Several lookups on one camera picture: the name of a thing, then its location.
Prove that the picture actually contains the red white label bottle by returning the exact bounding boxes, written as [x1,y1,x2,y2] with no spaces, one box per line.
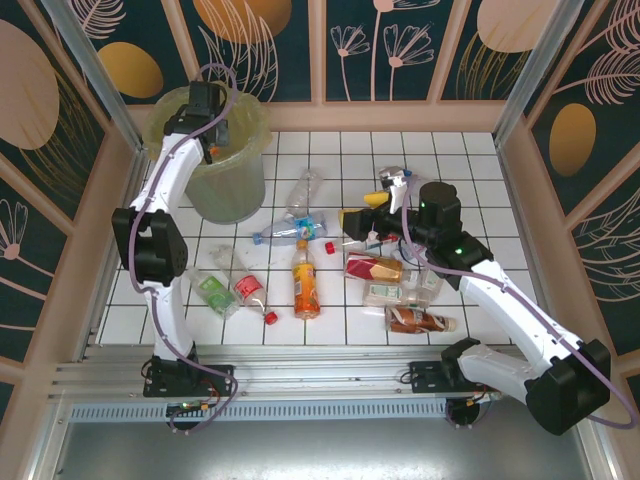
[341,234,401,254]

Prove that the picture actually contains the red gold label tea bottle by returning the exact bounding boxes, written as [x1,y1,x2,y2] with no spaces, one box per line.
[343,251,419,284]

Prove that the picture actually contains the clear bottle without label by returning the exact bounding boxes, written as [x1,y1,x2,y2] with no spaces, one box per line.
[285,168,325,217]

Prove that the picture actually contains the white green label square bottle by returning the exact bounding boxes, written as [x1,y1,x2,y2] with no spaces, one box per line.
[362,278,437,310]

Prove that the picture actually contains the small green label bottle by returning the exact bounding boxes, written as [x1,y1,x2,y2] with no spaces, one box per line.
[418,267,446,297]

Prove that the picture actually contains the orange juice bottle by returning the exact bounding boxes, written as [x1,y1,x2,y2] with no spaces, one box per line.
[291,239,322,321]

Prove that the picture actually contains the brown coffee drink bottle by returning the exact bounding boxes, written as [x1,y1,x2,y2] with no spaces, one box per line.
[383,304,458,336]

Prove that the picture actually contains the red label red cap bottle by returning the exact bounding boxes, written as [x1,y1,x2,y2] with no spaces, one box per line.
[213,243,279,327]

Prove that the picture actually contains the bin with green liner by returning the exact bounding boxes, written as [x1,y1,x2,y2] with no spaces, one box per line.
[142,79,274,182]

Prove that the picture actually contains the grey plastic waste bin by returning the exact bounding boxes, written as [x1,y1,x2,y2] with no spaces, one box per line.
[182,149,267,225]

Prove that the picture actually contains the wide green label bottle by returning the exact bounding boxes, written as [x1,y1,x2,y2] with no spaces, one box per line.
[185,267,242,321]

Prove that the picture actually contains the grey metal sheet panel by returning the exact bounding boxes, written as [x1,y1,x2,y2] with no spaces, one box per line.
[29,394,619,480]

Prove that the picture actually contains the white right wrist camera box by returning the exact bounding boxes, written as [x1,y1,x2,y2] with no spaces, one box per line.
[377,167,416,212]

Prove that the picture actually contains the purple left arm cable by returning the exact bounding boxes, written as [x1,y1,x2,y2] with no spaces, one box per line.
[127,63,241,437]

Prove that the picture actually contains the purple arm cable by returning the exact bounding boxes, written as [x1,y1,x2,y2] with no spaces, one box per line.
[399,174,640,431]
[127,63,241,437]

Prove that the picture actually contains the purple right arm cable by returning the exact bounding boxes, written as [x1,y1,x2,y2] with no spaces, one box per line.
[399,174,640,431]

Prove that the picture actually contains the aluminium frame post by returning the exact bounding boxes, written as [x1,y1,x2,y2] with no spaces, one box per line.
[39,0,146,154]
[492,0,586,146]

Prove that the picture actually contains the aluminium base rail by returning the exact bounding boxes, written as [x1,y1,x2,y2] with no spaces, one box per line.
[47,344,594,401]

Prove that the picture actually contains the slotted grey cable duct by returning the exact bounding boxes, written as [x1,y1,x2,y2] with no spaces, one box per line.
[68,402,501,422]

